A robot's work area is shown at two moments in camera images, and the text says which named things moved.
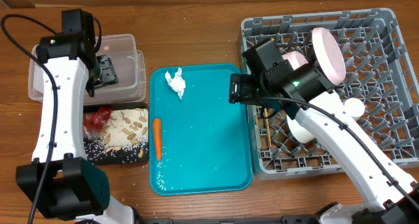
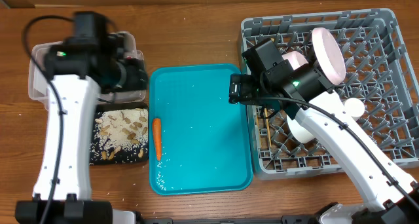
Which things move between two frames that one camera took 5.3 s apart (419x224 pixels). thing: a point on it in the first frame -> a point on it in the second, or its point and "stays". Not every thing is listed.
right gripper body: x=252 y=92 stays
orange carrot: x=157 y=135 stays
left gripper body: x=108 y=74 -> x=134 y=79
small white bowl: x=301 y=134 stays
